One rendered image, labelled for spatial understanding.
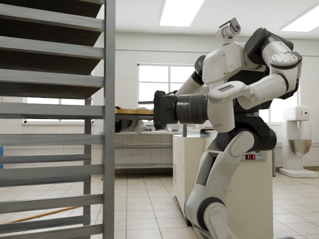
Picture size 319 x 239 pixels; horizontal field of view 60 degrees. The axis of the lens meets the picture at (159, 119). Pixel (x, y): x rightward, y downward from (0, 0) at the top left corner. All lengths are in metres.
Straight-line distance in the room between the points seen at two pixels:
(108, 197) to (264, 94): 0.55
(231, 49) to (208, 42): 5.17
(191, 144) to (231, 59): 1.51
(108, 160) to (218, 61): 0.69
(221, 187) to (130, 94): 4.82
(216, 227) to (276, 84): 0.64
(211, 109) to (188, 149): 1.86
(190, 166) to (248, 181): 0.76
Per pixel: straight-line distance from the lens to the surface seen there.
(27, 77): 0.87
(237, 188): 2.03
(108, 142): 0.84
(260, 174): 2.07
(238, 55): 1.23
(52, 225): 1.33
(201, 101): 0.79
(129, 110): 0.92
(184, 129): 2.72
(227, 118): 0.79
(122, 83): 5.95
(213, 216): 1.20
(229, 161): 1.23
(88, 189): 1.31
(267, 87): 0.86
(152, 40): 6.20
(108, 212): 0.88
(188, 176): 2.65
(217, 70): 1.28
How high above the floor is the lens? 0.90
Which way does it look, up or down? 2 degrees up
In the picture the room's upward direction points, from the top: straight up
